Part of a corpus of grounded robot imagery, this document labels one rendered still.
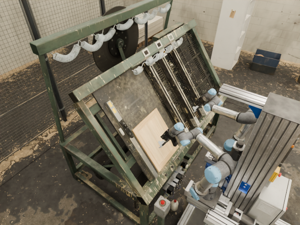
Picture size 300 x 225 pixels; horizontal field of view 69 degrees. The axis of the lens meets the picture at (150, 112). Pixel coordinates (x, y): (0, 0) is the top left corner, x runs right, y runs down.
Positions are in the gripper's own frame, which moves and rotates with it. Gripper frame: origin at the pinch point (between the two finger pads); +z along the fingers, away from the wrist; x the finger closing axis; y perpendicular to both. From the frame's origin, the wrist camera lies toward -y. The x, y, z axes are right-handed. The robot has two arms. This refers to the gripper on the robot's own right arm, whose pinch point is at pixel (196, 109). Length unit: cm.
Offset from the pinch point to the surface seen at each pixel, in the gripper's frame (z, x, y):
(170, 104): 13.4, 8.8, 25.4
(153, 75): -2, 9, 62
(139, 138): 21, 67, 24
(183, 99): 16.2, -16.0, 18.4
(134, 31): -1, -28, 122
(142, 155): 25, 78, 11
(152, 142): 27, 57, 11
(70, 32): -30, 69, 133
